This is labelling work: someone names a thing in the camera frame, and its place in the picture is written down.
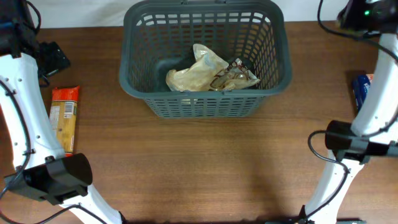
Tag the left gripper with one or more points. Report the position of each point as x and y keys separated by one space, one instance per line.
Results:
x=57 y=59

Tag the orange spaghetti packet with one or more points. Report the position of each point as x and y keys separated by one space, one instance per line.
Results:
x=63 y=114

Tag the beige plastic bag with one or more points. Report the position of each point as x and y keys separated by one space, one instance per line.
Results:
x=200 y=75

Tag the dried mushroom bag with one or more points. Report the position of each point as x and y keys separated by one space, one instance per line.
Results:
x=234 y=77

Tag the tissue multipack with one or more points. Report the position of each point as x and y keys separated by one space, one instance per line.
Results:
x=361 y=85

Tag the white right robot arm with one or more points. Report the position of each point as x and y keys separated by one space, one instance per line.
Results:
x=347 y=147

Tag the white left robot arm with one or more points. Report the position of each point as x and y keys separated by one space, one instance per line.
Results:
x=43 y=170

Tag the grey plastic basket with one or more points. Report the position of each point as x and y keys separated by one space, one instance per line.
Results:
x=159 y=37

